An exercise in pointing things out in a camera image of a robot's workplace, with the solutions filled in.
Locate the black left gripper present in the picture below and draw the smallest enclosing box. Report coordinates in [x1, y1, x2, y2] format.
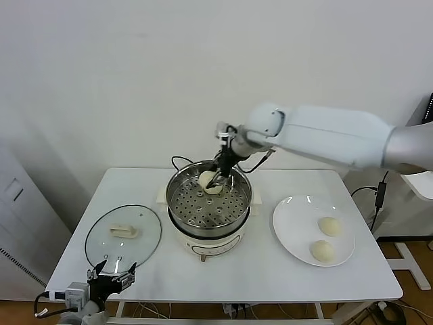
[87, 259, 138, 303]

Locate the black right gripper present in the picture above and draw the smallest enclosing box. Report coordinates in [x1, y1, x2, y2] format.
[206, 152, 237, 189]

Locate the glass lid with cream handle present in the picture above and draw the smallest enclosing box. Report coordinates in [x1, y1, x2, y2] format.
[84, 204, 163, 275]

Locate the stainless steel steamer basket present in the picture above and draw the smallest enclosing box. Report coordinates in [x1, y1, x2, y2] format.
[165, 159, 254, 238]

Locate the cream electric cooker base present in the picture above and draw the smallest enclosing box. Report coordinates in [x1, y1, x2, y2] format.
[156, 185, 263, 264]

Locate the white round plate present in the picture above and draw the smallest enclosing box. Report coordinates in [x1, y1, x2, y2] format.
[272, 195, 356, 267]

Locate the white grey cabinet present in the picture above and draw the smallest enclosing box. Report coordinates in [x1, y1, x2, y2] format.
[0, 138, 74, 302]

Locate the white power strip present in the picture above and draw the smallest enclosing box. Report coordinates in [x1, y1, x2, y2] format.
[221, 303, 253, 321]

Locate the white side desk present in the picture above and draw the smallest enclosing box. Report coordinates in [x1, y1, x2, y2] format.
[385, 172, 433, 292]

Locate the black laptop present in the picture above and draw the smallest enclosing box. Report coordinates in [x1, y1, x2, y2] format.
[422, 91, 433, 125]

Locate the white table frame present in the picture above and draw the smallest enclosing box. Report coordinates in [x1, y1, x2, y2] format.
[108, 299, 373, 325]

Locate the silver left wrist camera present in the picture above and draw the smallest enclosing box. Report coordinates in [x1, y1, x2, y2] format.
[47, 282, 89, 309]

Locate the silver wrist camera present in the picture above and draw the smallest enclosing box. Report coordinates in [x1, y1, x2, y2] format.
[47, 282, 89, 309]
[215, 121, 238, 140]

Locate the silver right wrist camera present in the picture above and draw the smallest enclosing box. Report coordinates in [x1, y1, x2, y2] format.
[215, 121, 238, 140]

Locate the black cooker power cord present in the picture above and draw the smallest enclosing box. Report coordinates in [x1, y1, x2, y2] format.
[170, 155, 193, 173]

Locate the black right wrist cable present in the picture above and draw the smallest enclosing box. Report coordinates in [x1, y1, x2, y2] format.
[233, 148, 277, 173]

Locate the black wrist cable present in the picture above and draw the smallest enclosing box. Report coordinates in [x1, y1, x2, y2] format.
[33, 291, 51, 318]
[233, 148, 277, 173]

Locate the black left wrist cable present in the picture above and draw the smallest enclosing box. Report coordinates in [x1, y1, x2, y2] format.
[33, 291, 51, 318]

